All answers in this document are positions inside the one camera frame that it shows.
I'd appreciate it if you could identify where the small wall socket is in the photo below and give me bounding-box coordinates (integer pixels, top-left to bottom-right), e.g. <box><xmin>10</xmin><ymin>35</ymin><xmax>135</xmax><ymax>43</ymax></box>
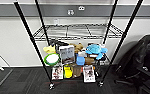
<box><xmin>67</xmin><ymin>8</ymin><xmax>74</xmax><ymax>16</ymax></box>
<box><xmin>78</xmin><ymin>5</ymin><xmax>86</xmax><ymax>12</ymax></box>

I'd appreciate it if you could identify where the black office chair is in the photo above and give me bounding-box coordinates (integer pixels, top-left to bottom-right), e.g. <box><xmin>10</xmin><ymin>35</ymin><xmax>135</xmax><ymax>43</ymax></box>
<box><xmin>115</xmin><ymin>33</ymin><xmax>150</xmax><ymax>94</ymax></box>

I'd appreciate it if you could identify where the light blue cup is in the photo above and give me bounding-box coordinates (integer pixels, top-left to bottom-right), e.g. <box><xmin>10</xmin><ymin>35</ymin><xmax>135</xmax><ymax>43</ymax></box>
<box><xmin>75</xmin><ymin>54</ymin><xmax>86</xmax><ymax>67</ymax></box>

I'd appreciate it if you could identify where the black wire shelf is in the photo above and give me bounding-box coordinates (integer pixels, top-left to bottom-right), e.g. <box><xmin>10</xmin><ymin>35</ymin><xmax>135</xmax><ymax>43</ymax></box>
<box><xmin>12</xmin><ymin>0</ymin><xmax>145</xmax><ymax>91</ymax></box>

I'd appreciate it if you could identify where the long grey wall band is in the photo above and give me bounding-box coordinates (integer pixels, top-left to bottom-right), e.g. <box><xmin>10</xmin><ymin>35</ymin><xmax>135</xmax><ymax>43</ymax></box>
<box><xmin>0</xmin><ymin>3</ymin><xmax>150</xmax><ymax>18</ymax></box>

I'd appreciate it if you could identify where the black item with strap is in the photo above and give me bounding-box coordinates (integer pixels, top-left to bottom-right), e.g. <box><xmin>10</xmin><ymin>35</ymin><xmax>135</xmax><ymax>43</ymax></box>
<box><xmin>49</xmin><ymin>39</ymin><xmax>71</xmax><ymax>48</ymax></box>

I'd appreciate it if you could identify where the red and white snack box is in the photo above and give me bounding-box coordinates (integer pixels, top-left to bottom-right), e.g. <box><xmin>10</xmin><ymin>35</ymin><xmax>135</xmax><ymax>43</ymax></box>
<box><xmin>51</xmin><ymin>65</ymin><xmax>65</xmax><ymax>81</ymax></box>

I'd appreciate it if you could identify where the brown jar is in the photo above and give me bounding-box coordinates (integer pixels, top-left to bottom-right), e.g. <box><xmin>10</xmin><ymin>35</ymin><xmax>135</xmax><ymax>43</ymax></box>
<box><xmin>72</xmin><ymin>65</ymin><xmax>83</xmax><ymax>79</ymax></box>

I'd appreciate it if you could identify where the blue plush toy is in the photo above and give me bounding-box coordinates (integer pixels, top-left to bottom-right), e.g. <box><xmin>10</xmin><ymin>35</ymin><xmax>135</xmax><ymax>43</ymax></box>
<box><xmin>85</xmin><ymin>43</ymin><xmax>109</xmax><ymax>61</ymax></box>

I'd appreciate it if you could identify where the brown plush toy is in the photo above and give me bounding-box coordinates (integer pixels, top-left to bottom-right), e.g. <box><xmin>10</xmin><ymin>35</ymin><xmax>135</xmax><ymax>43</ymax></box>
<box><xmin>70</xmin><ymin>42</ymin><xmax>86</xmax><ymax>55</ymax></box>

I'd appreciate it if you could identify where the grey printed book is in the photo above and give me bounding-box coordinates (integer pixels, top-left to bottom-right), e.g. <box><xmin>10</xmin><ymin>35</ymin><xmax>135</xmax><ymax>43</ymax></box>
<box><xmin>58</xmin><ymin>45</ymin><xmax>77</xmax><ymax>65</ymax></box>

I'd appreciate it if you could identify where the small brown box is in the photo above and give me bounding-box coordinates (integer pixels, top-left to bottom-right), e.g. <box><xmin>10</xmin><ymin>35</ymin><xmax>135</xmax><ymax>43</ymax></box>
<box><xmin>84</xmin><ymin>57</ymin><xmax>98</xmax><ymax>66</ymax></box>

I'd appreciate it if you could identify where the yellow bottle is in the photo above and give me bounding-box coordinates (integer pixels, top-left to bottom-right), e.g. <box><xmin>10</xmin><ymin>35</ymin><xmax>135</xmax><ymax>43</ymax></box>
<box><xmin>63</xmin><ymin>65</ymin><xmax>74</xmax><ymax>80</ymax></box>

